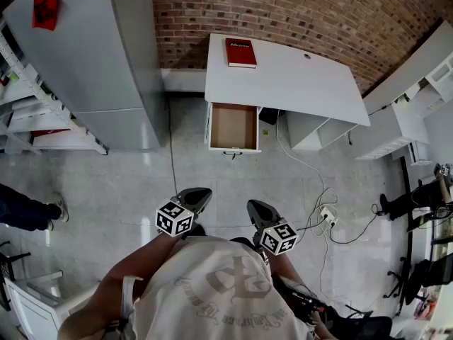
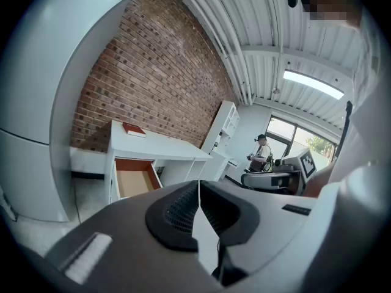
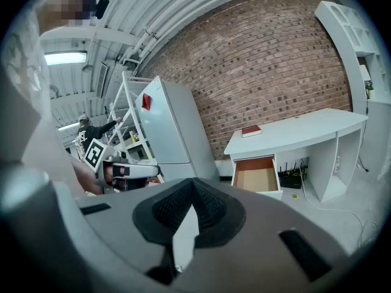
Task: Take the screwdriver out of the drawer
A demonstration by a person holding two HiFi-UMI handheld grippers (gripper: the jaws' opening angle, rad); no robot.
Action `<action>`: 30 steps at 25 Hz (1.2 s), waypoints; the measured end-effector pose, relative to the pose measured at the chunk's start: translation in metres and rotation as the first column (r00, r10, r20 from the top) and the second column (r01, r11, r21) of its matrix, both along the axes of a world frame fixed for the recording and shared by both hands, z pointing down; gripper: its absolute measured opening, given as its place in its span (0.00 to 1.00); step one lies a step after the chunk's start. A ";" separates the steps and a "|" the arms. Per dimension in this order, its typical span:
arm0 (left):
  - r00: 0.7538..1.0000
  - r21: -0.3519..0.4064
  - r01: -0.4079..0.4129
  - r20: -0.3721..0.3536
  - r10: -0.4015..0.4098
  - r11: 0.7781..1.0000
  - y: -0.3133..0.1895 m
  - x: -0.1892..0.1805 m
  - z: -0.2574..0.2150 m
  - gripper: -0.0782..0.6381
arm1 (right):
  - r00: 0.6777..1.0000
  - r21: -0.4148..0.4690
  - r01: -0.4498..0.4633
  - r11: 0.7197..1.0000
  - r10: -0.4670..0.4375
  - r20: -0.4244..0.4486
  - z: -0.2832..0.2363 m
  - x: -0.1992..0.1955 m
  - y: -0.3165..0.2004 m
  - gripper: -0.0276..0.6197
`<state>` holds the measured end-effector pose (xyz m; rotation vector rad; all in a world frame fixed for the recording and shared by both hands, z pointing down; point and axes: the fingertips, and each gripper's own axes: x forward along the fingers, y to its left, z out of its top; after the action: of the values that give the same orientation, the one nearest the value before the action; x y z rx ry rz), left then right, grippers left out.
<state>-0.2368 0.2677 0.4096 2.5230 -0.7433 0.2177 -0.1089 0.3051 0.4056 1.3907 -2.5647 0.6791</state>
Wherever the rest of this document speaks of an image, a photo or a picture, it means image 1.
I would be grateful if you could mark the black office chair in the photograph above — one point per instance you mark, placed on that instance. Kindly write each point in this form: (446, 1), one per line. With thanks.
(424, 275)

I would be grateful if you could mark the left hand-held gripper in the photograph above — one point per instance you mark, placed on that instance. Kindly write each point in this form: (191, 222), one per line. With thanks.
(170, 218)

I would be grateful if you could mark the black router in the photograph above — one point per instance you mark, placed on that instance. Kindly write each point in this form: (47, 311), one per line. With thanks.
(269, 116)

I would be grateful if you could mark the white power strip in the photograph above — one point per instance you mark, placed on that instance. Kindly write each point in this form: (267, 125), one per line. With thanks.
(329, 216)

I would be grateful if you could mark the person's right forearm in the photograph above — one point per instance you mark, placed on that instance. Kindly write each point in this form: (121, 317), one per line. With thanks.
(288, 271)

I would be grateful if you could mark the white metal rack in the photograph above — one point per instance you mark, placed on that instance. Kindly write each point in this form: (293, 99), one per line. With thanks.
(21, 94)

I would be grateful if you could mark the white furniture piece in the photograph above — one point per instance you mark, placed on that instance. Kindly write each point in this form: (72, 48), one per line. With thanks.
(32, 310)

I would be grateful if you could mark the person's white printed t-shirt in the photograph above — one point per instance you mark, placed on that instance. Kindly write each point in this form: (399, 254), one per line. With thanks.
(212, 289)

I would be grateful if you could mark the red paper decoration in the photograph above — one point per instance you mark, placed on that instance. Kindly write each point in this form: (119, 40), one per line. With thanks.
(45, 11)

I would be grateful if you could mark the red hardcover book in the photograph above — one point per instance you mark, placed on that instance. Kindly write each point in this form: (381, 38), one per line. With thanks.
(241, 53)

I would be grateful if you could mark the white desk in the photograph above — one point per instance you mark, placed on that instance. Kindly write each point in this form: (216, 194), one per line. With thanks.
(301, 87)

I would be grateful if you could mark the person's left black shoe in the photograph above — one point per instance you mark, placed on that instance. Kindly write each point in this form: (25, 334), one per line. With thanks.
(199, 229)

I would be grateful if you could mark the white open desk cabinet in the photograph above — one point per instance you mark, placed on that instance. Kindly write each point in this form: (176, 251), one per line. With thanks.
(311, 133)

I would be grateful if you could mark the white drawer with wooden inside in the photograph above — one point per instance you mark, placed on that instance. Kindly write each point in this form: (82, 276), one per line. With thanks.
(233, 126)

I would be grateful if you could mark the white shelving unit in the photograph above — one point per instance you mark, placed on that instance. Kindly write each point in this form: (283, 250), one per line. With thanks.
(407, 80)

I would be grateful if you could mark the person's left forearm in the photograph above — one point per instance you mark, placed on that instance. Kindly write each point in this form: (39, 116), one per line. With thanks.
(117, 282)

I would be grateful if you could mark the black metal chair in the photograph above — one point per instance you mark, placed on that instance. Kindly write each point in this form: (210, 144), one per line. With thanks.
(7, 267)

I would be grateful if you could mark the black wrist-mounted display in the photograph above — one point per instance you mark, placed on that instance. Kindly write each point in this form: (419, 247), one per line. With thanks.
(308, 301)

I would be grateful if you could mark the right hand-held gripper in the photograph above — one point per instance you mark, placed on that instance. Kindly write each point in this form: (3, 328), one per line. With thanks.
(279, 239)

